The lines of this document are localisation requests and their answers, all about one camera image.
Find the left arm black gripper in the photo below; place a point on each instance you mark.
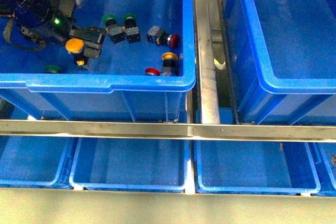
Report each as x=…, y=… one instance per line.
x=52, y=22

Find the yellow mushroom push button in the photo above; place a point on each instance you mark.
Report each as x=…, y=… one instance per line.
x=76, y=47

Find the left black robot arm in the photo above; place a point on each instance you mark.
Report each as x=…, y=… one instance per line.
x=7, y=11

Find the blue left bin with buttons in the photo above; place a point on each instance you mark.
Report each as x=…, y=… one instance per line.
x=116, y=87

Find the green push button by rim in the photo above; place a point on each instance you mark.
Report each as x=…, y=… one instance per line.
x=52, y=69

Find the dark red push button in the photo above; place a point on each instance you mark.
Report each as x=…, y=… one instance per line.
x=157, y=35

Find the red push button by rim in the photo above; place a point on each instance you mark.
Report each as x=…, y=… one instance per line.
x=151, y=71

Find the yellow push button upright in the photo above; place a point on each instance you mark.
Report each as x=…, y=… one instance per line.
x=169, y=67

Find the lower blue tray empty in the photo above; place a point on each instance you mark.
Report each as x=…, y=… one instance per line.
x=130, y=165

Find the lower blue tray far left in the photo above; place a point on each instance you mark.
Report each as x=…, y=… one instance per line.
x=36, y=161

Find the lower blue tray with clips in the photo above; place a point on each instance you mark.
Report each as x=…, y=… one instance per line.
x=242, y=167

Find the blue middle bin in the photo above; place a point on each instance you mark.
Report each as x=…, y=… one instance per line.
x=282, y=60

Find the lower blue tray far right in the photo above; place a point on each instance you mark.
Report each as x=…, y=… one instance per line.
x=324, y=160

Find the metal rack divider rail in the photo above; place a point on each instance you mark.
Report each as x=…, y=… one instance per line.
x=206, y=74

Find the metal rack front rail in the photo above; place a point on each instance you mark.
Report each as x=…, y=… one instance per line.
x=174, y=131

